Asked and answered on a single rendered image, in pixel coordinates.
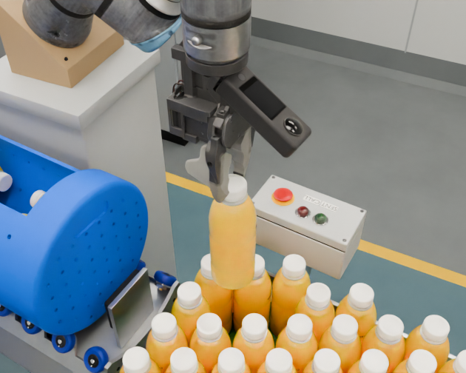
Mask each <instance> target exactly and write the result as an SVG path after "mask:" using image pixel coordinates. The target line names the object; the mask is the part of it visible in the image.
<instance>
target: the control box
mask: <svg viewBox="0 0 466 373"><path fill-rule="evenodd" d="M278 188H287V189H290V190H291V191H292V193H293V197H292V199H291V200H290V201H285V202H282V201H278V200H277V199H275V197H274V191H275V190H276V189H278ZM307 196H308V197H307ZM310 198H311V199H313V200H312V201H311V199H310ZM309 199H310V201H309ZM315 199H316V200H318V201H316V200H315ZM314 200H315V201H314ZM252 201H253V203H254V207H255V209H256V213H257V230H256V243H257V244H259V245H261V246H264V247H265V248H267V249H270V250H272V251H274V252H277V253H279V254H281V255H284V256H288V255H292V254H295V255H300V256H301V257H303V258H304V260H305V264H306V266H309V267H311V268H313V269H316V270H318V271H320V272H323V273H325V274H327V275H330V276H331V277H333V278H336V279H340V278H341V277H342V275H343V273H344V271H345V270H346V268H347V266H348V264H349V263H350V261H351V259H352V257H353V256H354V253H355V252H356V250H357V248H358V246H359V242H360V238H361V235H362V229H363V226H364V222H365V216H366V213H367V211H366V210H364V209H360V208H359V207H356V206H353V205H350V204H347V203H345V202H343V201H339V200H337V199H335V198H332V197H329V196H327V195H324V194H322V193H319V192H316V191H314V190H312V189H308V188H306V187H304V186H300V185H298V184H295V183H292V182H290V181H287V180H285V179H282V178H279V177H277V176H275V175H271V177H270V178H269V179H268V180H267V182H265V183H264V185H263V186H262V187H261V188H260V190H259V191H258V192H257V194H256V195H255V196H254V197H253V198H252ZM316 203H318V204H316ZM326 204H328V205H326ZM322 205H323V206H322ZM325 205H326V206H325ZM300 206H306V207H308V210H309V214H308V215H307V216H300V215H298V214H297V209H298V207H300ZM328 207H330V208H331V209H330V208H328ZM332 207H334V208H332ZM335 207H336V209H335ZM334 210H336V211H334ZM317 213H323V214H325V215H326V218H327V219H326V222H325V223H323V224H319V223H317V222H316V221H315V220H314V216H315V215H316V214H317Z"/></svg>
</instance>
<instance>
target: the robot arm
mask: <svg viewBox="0 0 466 373"><path fill-rule="evenodd" d="M22 12H23V16H24V19H25V21H26V22H27V25H28V26H29V28H30V29H31V30H32V31H33V32H34V33H35V34H36V35H37V36H38V37H39V38H41V39H42V40H44V41H46V42H47V43H49V44H52V45H54V46H57V47H63V48H72V47H77V46H79V45H81V44H82V43H84V41H85V40H86V39H87V37H88V36H89V34H90V32H91V29H92V20H93V16H94V14H95V15H96V16H97V17H99V18H100V19H101V20H102V21H104V22H105V23H106V24H108V25H109V26H110V27H111V28H112V29H114V30H115V31H116V32H118V33H119V34H120V35H122V36H123V37H124V38H125V39H126V40H128V41H129V43H130V44H131V45H134V46H136V47H137V48H139V49H140V50H142V51H143V52H145V53H151V52H154V51H155V50H157V49H158V48H159V47H161V46H162V45H163V44H164V43H166V42H167V41H168V40H169V39H170V38H171V36H172V35H173V34H174V33H175V32H176V31H177V29H178V28H179V27H180V26H181V24H182V32H183V40H182V42H181V43H179V44H175V45H174V46H172V47H171V52H172V58H173V59H176V60H178V61H180V65H181V75H182V80H179V81H178V83H175V84H174V85H173V88H172V94H171V95H170V96H169V97H168V98H166V102H167V110H168V118H169V132H170V133H171V134H174V135H177V136H180V137H181V138H183V139H184V140H186V141H190V142H192V143H194V144H197V143H198V142H199V141H202V142H205V143H206V144H204V145H203V146H202V147H201V148H200V157H199V158H196V159H189V160H187V161H186V165H185V167H186V171H187V172H188V173H189V174H190V175H191V176H193V177H194V178H196V179H198V180H199V181H200V182H202V183H203V184H205V185H207V186H208V187H209V188H210V191H211V192H212V196H213V198H214V199H215V200H216V201H217V202H218V203H221V202H222V201H223V200H224V199H225V198H226V197H227V195H228V194H229V190H228V185H229V167H230V165H231V162H232V160H233V162H234V172H233V173H234V174H236V175H240V176H242V177H244V176H245V174H246V169H247V166H248V163H249V159H250V155H251V148H252V147H253V141H254V132H255V130H256V131H257V132H258V133H259V134H260V135H261V136H262V137H263V138H264V139H265V140H266V141H267V142H269V143H270V145H272V146H273V148H275V149H276V151H278V152H279V153H280V154H281V155H282V156H283V157H284V158H288V157H289V156H291V155H292V154H293V153H294V152H295V151H296V150H297V149H298V148H299V147H300V145H301V144H302V143H303V142H304V141H305V140H306V139H307V138H308V137H309V136H310V134H311V128H310V127H309V126H308V125H307V124H306V123H305V122H304V121H303V120H302V119H301V118H299V117H298V116H297V115H296V114H295V113H294V112H293V111H292V110H291V109H290V108H289V107H288V106H287V105H286V104H285V103H284V102H283V101H282V100H281V99H280V98H279V97H278V96H277V95H275V94H274V93H273V92H272V91H271V90H270V89H269V88H268V87H267V86H266V85H265V84H264V83H263V82H262V81H261V80H260V79H259V78H258V77H257V76H256V75H255V74H254V73H253V72H252V71H251V70H250V69H249V68H248V67H247V66H246V65H247V64H248V61H249V48H250V46H251V0H24V1H23V5H22ZM180 81H182V83H181V84H180V83H179V82H180ZM176 84H177V85H178V86H177V87H176V88H175V85H176ZM182 91H183V92H182ZM178 93H180V95H178V96H176V95H177V94H178ZM172 122H173V125H172Z"/></svg>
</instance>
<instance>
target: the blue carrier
mask: <svg viewBox="0 0 466 373"><path fill-rule="evenodd" d="M0 166H1V168H2V169H3V171H4V172H5V173H7V174H8V175H10V176H11V177H12V179H13V182H12V185H11V187H10V188H9V189H8V190H7V191H4V192H1V191H0V304H1V305H2V306H4V307H6V308H7V309H9V310H10V311H12V312H14V313H16V314H17V315H19V316H21V317H22V318H24V319H25V320H28V321H29V322H31V323H32V324H34V325H36V326H37V327H38V328H40V329H42V330H44V331H46V332H48V333H50V334H52V335H70V334H73V333H76V332H79V331H81V330H82V329H85V328H87V327H88V326H89V325H91V324H92V323H94V322H95V321H96V320H97V319H99V318H100V317H101V316H102V315H103V314H104V313H105V312H106V308H105V305H104V303H105V301H106V300H107V299H108V298H109V297H110V296H111V295H112V293H113V292H114V291H115V290H116V289H117V288H118V287H119V286H120V285H121V284H122V283H123V282H124V281H125V280H126V279H127V278H128V277H129V275H130V274H131V273H132V272H133V271H134V270H135V269H136V267H137V265H138V262H139V260H140V258H141V255H142V252H143V248H144V245H145V242H146V236H147V230H148V210H147V205H146V201H145V198H144V196H143V194H142V193H141V191H140V190H139V188H137V187H136V186H135V185H134V184H132V183H130V182H128V181H125V180H124V179H122V178H119V177H117V176H114V175H112V174H110V173H108V172H105V171H103V170H100V169H84V170H79V169H76V168H75V167H71V166H70V165H68V164H65V163H63V162H61V161H58V160H56V159H54V158H51V157H50V156H47V155H45V154H43V153H40V152H38V151H36V150H34V149H31V148H29V147H26V146H25V145H22V144H20V143H18V142H15V141H13V140H11V139H9V138H6V137H4V136H2V135H0ZM37 190H43V191H45V192H46V193H45V194H44V195H43V196H42V197H41V198H40V199H39V200H38V202H37V203H36V204H35V205H34V207H32V206H31V205H30V199H31V196H32V195H33V193H34V192H35V191H37ZM22 213H25V214H28V215H27V216H26V215H23V214H22Z"/></svg>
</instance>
